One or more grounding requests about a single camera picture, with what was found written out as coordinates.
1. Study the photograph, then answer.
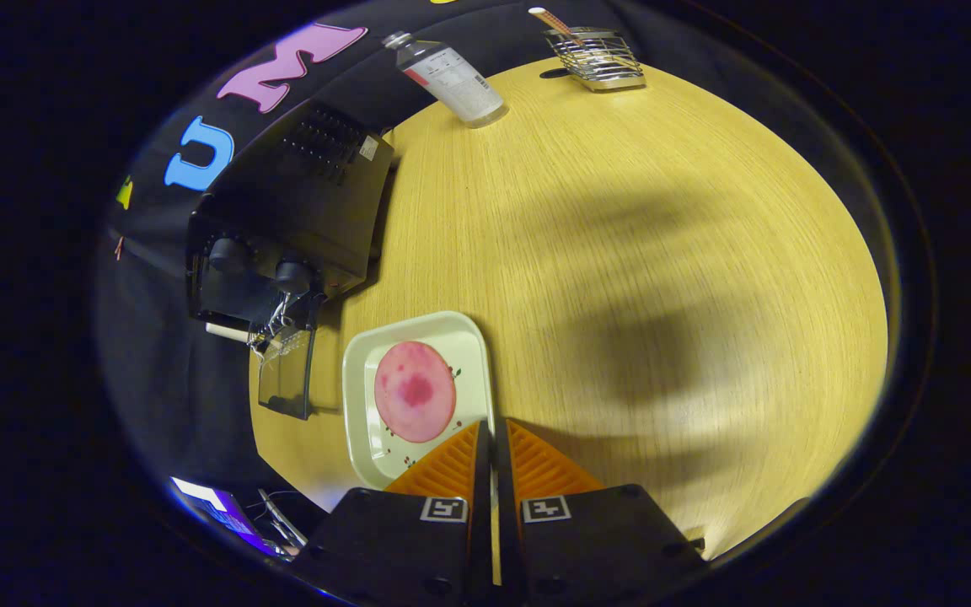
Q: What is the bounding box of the black toaster oven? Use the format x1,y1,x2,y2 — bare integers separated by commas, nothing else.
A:
186,101,395,421

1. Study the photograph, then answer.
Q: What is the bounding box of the pink round ham slice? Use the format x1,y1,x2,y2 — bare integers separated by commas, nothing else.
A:
374,341,458,444

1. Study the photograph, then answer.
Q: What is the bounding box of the glowing screen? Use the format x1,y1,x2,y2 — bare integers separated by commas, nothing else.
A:
169,476,284,557

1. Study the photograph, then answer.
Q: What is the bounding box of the metal wire basket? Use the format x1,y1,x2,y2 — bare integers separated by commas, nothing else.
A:
543,27,646,92

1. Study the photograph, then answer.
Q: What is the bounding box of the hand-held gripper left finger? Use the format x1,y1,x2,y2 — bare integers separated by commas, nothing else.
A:
292,420,495,604

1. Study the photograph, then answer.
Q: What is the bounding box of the orange and white stick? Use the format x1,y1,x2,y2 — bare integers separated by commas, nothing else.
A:
528,7,587,47

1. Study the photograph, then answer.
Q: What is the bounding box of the black backdrop cloth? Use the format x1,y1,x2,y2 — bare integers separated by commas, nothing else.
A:
98,0,672,515

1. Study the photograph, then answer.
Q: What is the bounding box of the cream square plate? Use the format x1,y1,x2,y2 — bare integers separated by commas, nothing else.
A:
342,310,496,492

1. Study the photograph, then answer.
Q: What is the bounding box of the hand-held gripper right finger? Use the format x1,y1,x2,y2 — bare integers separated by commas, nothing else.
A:
494,417,710,606

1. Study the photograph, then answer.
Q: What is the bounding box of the clear bottle with white label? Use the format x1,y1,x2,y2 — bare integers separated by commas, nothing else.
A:
382,31,509,129

